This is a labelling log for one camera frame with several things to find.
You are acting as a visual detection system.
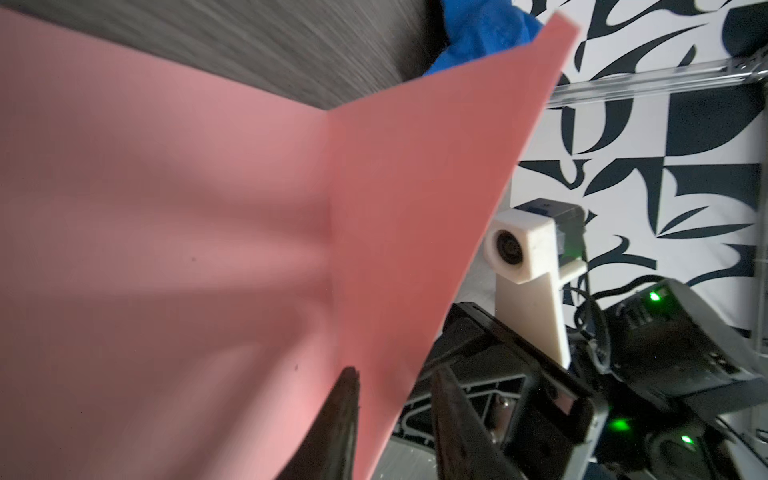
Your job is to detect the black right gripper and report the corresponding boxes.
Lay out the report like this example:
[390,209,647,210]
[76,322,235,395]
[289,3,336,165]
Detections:
[393,278,767,479]

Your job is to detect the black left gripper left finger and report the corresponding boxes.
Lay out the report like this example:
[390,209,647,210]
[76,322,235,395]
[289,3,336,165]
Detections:
[293,366,360,479]

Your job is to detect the blue cloth cap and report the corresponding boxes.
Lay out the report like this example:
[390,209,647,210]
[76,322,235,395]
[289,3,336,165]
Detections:
[423,0,543,77]

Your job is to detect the pink paper sheet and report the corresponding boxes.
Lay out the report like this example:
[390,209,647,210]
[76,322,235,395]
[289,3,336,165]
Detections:
[1,9,580,479]

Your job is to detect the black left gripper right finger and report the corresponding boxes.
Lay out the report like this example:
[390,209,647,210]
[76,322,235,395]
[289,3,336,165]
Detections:
[430,367,522,479]

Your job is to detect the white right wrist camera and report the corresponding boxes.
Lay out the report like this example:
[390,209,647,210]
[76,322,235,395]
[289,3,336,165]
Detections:
[483,198,587,368]

